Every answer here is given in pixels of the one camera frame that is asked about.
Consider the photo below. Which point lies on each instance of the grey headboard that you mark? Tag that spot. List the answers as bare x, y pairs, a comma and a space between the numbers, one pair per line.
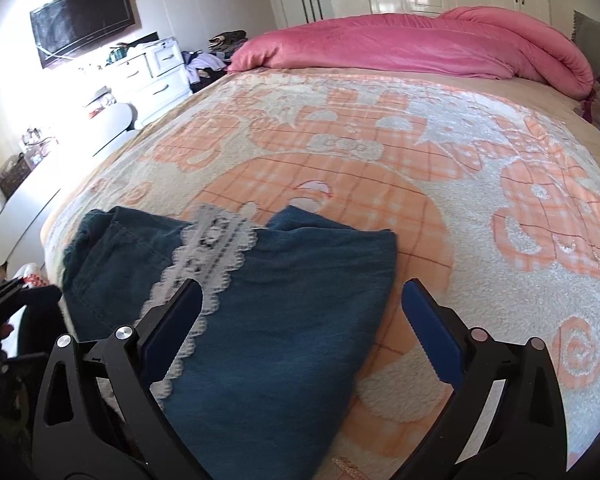
597, 40

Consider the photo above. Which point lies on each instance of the orange and white printed blanket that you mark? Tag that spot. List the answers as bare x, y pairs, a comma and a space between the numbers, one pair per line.
430, 185

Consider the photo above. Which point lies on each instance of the red and white object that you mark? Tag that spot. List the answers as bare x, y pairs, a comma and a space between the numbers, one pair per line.
34, 275

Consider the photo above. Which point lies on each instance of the blue pants with lace trim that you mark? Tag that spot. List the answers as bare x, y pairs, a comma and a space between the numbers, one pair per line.
280, 320

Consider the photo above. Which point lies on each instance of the brown patterned bag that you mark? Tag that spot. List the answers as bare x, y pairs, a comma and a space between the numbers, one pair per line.
15, 172

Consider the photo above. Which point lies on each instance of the white chair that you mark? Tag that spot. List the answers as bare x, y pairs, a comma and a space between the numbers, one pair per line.
111, 127

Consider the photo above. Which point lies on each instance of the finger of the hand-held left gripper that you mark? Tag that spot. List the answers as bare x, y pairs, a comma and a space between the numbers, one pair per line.
2, 295

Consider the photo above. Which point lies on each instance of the white desk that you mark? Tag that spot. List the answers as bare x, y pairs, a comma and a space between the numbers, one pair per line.
15, 220

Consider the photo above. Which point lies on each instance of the white dresser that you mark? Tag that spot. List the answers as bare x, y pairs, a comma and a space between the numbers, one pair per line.
150, 77

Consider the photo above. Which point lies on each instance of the pile of clothes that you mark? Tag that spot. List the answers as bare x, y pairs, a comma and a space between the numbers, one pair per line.
215, 52

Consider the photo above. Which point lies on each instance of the black wall television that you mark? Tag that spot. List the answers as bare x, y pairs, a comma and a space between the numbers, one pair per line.
82, 20

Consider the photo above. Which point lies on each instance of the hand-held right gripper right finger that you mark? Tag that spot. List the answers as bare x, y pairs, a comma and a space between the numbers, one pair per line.
432, 332

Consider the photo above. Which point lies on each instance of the pink comforter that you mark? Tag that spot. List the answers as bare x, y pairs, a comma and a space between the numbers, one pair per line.
405, 45

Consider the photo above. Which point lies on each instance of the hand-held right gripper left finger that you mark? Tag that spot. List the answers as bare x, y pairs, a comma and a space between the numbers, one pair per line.
172, 322

